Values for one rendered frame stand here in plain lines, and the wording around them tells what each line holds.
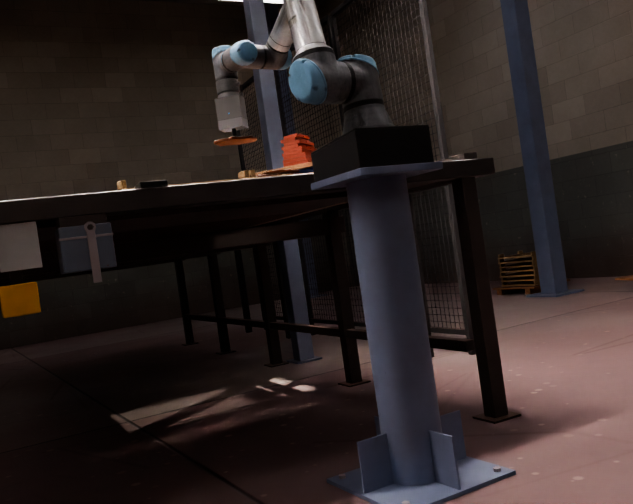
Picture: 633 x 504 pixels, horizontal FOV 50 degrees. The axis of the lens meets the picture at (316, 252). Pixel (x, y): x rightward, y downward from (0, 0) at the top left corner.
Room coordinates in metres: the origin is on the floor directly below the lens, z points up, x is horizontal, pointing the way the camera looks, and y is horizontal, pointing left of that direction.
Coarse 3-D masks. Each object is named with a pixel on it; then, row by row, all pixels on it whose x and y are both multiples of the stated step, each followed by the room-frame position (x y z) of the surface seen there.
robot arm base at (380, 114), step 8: (352, 104) 1.89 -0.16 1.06; (360, 104) 1.88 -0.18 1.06; (368, 104) 1.87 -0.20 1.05; (376, 104) 1.88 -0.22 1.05; (344, 112) 1.92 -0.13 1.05; (352, 112) 1.89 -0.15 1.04; (360, 112) 1.87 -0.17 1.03; (368, 112) 1.87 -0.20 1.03; (376, 112) 1.87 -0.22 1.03; (384, 112) 1.89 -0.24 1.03; (344, 120) 1.92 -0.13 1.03; (352, 120) 1.88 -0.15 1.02; (360, 120) 1.87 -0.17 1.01; (368, 120) 1.86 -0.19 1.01; (376, 120) 1.86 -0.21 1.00; (384, 120) 1.87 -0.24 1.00; (344, 128) 1.91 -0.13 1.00; (352, 128) 1.87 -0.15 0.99
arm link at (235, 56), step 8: (248, 40) 2.15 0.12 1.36; (232, 48) 2.15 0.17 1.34; (240, 48) 2.13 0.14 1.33; (248, 48) 2.15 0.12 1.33; (256, 48) 2.16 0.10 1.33; (224, 56) 2.19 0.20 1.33; (232, 56) 2.16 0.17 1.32; (240, 56) 2.13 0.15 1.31; (248, 56) 2.14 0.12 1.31; (256, 56) 2.16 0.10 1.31; (264, 56) 2.20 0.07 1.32; (224, 64) 2.21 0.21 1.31; (232, 64) 2.18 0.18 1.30; (240, 64) 2.16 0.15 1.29; (248, 64) 2.17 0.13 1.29; (256, 64) 2.20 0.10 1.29
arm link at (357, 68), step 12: (348, 60) 1.89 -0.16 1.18; (360, 60) 1.88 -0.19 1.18; (372, 60) 1.90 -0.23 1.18; (360, 72) 1.87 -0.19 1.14; (372, 72) 1.89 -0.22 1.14; (360, 84) 1.87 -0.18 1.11; (372, 84) 1.89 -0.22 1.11; (348, 96) 1.87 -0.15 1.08; (360, 96) 1.88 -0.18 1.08; (372, 96) 1.88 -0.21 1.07
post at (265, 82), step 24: (264, 24) 4.24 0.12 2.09; (264, 72) 4.22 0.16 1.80; (264, 96) 4.21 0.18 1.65; (264, 120) 4.22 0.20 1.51; (264, 144) 4.27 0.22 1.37; (288, 240) 4.22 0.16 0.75; (288, 264) 4.21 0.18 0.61; (288, 288) 4.22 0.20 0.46; (288, 312) 4.27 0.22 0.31; (288, 360) 4.28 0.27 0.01; (312, 360) 4.20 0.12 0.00
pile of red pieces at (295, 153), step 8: (288, 136) 3.12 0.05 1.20; (296, 136) 3.10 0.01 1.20; (304, 136) 3.18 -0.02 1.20; (288, 144) 3.12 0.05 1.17; (296, 144) 3.10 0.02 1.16; (304, 144) 3.16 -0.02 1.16; (312, 144) 3.23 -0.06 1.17; (288, 152) 3.12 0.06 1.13; (296, 152) 3.10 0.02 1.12; (304, 152) 3.11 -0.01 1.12; (288, 160) 3.12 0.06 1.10; (296, 160) 3.10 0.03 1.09; (304, 160) 3.08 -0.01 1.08
